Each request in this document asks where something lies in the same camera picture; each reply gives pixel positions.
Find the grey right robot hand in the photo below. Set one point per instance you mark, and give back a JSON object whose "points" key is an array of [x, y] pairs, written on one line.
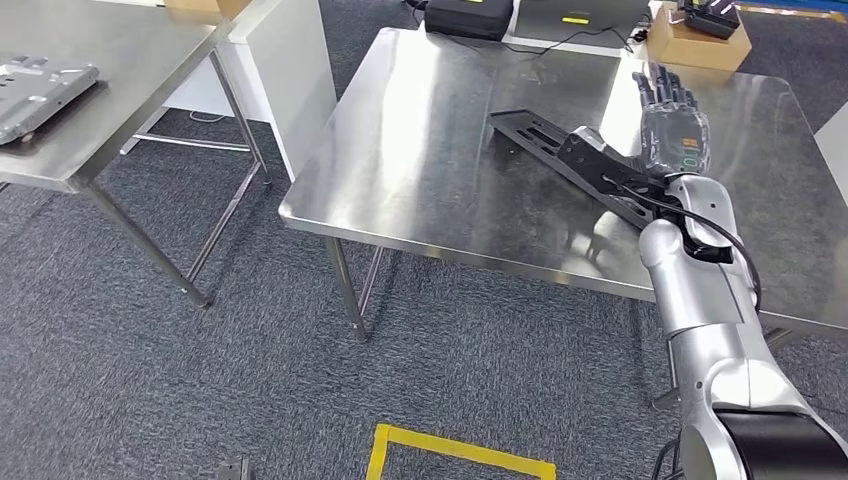
{"points": [[676, 139]]}

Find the black plastic plate frame part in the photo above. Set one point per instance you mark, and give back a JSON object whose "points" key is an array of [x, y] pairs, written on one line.
{"points": [[530, 136]]}

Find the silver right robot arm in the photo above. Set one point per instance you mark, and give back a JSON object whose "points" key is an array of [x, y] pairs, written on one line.
{"points": [[702, 298]]}

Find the stainless steel workbench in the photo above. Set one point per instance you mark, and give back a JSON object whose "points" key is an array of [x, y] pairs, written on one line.
{"points": [[430, 132]]}

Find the grey sheet metal part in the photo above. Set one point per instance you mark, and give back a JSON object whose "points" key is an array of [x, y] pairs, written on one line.
{"points": [[40, 93]]}

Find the brown cardboard box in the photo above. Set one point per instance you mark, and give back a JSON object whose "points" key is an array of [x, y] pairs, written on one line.
{"points": [[696, 53], [205, 6]]}

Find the black electronic device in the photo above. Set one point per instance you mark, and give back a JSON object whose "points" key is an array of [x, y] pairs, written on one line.
{"points": [[712, 16]]}

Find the grey flat case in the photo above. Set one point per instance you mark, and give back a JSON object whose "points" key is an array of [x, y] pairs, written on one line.
{"points": [[583, 16]]}

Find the white side cabinet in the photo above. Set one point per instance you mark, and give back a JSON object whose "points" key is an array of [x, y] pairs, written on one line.
{"points": [[835, 152]]}

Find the black zip case yellow label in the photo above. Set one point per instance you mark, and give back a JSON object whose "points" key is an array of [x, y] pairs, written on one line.
{"points": [[467, 20]]}

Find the yellow floor tape square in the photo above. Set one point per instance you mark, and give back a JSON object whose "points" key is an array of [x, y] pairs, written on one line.
{"points": [[464, 450]]}

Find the stainless steel table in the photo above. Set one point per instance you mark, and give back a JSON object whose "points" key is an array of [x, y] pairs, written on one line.
{"points": [[132, 53]]}

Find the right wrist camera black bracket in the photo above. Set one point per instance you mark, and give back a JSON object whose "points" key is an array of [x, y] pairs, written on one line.
{"points": [[596, 166]]}

